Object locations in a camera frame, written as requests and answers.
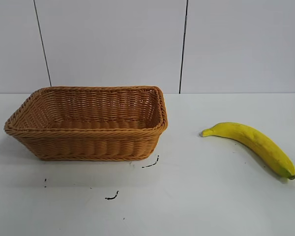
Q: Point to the brown woven wicker basket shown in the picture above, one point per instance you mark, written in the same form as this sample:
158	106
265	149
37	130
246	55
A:
88	145

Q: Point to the yellow banana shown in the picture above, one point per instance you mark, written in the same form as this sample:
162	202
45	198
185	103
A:
258	142

